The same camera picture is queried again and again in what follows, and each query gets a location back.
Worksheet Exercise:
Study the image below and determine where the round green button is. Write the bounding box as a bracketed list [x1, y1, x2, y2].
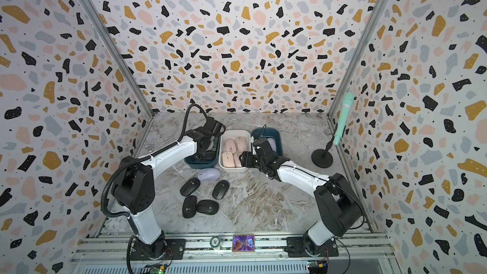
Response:
[210, 236, 222, 250]

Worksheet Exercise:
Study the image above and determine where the black mouse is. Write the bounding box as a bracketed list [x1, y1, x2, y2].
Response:
[180, 178, 200, 197]
[197, 199, 219, 216]
[182, 195, 197, 219]
[212, 180, 230, 200]
[200, 151, 218, 162]

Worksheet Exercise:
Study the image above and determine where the purple mouse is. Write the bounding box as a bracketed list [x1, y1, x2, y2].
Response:
[197, 167, 221, 181]
[267, 137, 277, 152]

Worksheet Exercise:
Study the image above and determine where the left teal storage box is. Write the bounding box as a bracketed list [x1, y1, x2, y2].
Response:
[184, 138, 220, 169]

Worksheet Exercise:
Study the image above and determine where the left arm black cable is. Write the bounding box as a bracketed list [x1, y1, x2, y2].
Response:
[99, 103, 209, 274]

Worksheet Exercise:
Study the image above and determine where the aluminium front rail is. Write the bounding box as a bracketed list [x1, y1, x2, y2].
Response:
[66, 232, 401, 273]

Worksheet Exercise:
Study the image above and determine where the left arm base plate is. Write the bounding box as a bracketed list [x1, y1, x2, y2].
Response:
[128, 238, 186, 261]

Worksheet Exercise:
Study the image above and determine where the pink mouse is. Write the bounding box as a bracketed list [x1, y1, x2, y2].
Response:
[221, 152, 235, 168]
[224, 138, 238, 154]
[233, 152, 244, 168]
[234, 136, 249, 153]

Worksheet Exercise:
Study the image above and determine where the right teal storage box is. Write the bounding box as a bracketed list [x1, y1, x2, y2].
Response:
[251, 126, 284, 156]

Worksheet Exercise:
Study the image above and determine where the teal storage box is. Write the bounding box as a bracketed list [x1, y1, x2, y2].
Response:
[184, 138, 220, 169]
[251, 126, 284, 156]

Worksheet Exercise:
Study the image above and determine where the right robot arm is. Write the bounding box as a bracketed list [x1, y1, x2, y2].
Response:
[239, 138, 364, 256]

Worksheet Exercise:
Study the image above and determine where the small colourful screen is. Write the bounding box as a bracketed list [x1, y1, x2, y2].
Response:
[232, 235, 255, 252]

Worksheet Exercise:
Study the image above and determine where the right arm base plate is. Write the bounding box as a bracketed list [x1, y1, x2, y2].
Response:
[284, 236, 339, 258]

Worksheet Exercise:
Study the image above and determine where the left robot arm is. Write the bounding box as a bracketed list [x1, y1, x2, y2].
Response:
[101, 117, 226, 260]

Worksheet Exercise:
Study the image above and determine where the green microphone on stand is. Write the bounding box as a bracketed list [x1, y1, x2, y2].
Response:
[311, 93, 354, 168]

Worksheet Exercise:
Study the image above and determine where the white storage box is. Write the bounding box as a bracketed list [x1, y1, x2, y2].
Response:
[218, 129, 251, 173]

